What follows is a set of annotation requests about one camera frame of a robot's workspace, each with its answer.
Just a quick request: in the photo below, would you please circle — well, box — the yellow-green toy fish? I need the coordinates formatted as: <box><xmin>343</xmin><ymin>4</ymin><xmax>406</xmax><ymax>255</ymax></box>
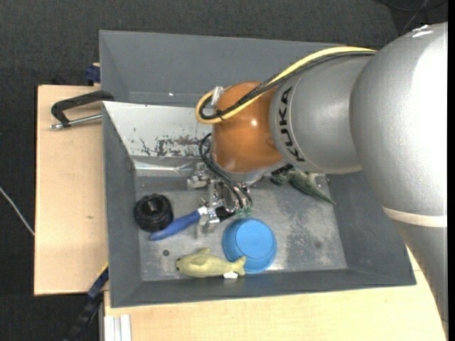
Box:
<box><xmin>175</xmin><ymin>247</ymin><xmax>247</xmax><ymax>280</ymax></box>

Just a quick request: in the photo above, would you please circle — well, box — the black cylinder on white bracket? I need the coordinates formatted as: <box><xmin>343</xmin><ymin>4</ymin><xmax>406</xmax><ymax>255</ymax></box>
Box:
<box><xmin>270</xmin><ymin>164</ymin><xmax>295</xmax><ymax>178</ymax></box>

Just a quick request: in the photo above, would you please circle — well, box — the blue plastic bowl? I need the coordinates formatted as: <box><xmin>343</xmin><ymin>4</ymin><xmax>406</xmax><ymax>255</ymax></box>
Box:
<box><xmin>221</xmin><ymin>217</ymin><xmax>279</xmax><ymax>274</ymax></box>

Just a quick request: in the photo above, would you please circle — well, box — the green toy dinosaur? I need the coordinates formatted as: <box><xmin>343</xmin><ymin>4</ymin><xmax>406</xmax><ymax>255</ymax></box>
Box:
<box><xmin>269</xmin><ymin>168</ymin><xmax>337</xmax><ymax>207</ymax></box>

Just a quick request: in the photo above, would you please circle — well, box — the black ribbed round cap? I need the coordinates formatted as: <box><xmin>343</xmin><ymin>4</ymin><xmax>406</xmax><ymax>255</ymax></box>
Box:
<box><xmin>133</xmin><ymin>193</ymin><xmax>175</xmax><ymax>232</ymax></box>

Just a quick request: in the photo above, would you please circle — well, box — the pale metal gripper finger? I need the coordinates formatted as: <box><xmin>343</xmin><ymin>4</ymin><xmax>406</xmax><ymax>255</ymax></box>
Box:
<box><xmin>194</xmin><ymin>206</ymin><xmax>223</xmax><ymax>240</ymax></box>
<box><xmin>176</xmin><ymin>162</ymin><xmax>209</xmax><ymax>190</ymax></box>

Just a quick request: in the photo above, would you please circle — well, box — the blue handled tool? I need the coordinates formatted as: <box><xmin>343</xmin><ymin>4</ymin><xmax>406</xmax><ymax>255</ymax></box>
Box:
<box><xmin>148</xmin><ymin>205</ymin><xmax>208</xmax><ymax>242</ymax></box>

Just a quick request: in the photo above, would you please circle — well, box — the grey metal bin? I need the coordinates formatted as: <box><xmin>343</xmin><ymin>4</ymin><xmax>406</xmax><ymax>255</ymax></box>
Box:
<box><xmin>98</xmin><ymin>29</ymin><xmax>417</xmax><ymax>309</ymax></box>

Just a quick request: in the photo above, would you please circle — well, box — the pale wood board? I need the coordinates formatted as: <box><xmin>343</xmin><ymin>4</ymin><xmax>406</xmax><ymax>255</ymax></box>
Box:
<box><xmin>33</xmin><ymin>85</ymin><xmax>109</xmax><ymax>296</ymax></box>

